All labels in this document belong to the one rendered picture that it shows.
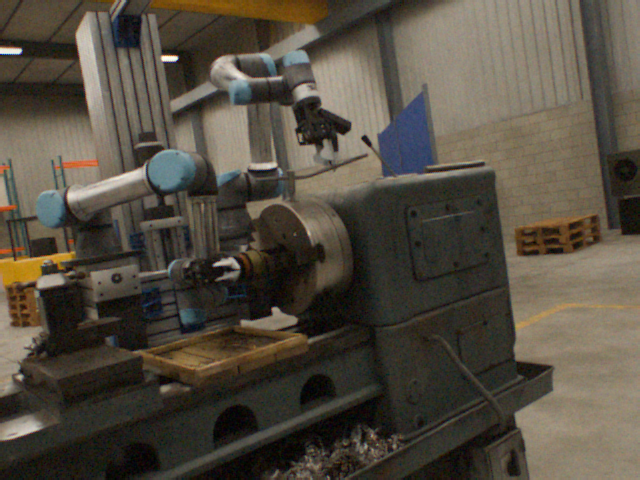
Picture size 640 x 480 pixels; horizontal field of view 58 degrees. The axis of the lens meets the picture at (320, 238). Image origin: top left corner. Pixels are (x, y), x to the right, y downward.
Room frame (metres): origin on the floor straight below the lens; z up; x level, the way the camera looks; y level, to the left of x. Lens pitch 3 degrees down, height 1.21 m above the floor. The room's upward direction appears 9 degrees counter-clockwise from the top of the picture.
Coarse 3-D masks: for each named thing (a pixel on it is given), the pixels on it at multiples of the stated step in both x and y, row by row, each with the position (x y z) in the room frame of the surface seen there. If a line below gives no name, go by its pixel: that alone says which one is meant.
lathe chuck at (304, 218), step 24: (264, 216) 1.64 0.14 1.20; (288, 216) 1.55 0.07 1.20; (312, 216) 1.53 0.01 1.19; (288, 240) 1.56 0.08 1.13; (312, 240) 1.48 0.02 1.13; (336, 240) 1.52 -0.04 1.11; (312, 264) 1.49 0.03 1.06; (336, 264) 1.51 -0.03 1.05; (288, 288) 1.59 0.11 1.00; (312, 288) 1.50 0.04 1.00; (336, 288) 1.54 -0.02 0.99; (288, 312) 1.60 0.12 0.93
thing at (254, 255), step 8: (240, 256) 1.50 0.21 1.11; (248, 256) 1.51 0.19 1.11; (256, 256) 1.51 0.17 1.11; (240, 264) 1.49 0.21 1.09; (248, 264) 1.49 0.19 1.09; (256, 264) 1.50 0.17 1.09; (264, 264) 1.51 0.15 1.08; (240, 272) 1.54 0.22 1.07; (248, 272) 1.49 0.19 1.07; (256, 272) 1.50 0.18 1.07; (264, 272) 1.51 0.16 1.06; (240, 280) 1.50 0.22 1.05; (248, 280) 1.52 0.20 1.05; (256, 280) 1.52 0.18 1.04
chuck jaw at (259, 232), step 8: (248, 224) 1.64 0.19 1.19; (256, 224) 1.62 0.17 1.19; (264, 224) 1.63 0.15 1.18; (256, 232) 1.60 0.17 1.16; (264, 232) 1.61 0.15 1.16; (248, 240) 1.61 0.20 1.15; (256, 240) 1.58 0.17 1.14; (264, 240) 1.59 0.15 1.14; (272, 240) 1.61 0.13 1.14; (248, 248) 1.57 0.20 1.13; (256, 248) 1.56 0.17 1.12; (264, 248) 1.57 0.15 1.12; (272, 248) 1.59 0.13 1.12; (280, 248) 1.62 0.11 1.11
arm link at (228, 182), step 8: (216, 176) 2.16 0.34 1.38; (224, 176) 2.15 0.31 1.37; (232, 176) 2.16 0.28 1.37; (240, 176) 2.18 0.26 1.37; (248, 176) 2.19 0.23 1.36; (224, 184) 2.15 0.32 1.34; (232, 184) 2.16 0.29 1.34; (240, 184) 2.17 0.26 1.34; (248, 184) 2.18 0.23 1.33; (224, 192) 2.15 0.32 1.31; (232, 192) 2.15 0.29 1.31; (240, 192) 2.17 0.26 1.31; (248, 192) 2.18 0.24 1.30; (216, 200) 2.17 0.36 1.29; (224, 200) 2.15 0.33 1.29; (232, 200) 2.15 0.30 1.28; (240, 200) 2.17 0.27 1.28; (248, 200) 2.20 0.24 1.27; (216, 208) 2.18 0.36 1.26
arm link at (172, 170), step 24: (144, 168) 1.67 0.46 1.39; (168, 168) 1.63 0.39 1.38; (192, 168) 1.66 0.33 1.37; (48, 192) 1.75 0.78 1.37; (72, 192) 1.76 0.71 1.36; (96, 192) 1.73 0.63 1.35; (120, 192) 1.71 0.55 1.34; (144, 192) 1.70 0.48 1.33; (168, 192) 1.68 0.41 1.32; (48, 216) 1.76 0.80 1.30; (72, 216) 1.76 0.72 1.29
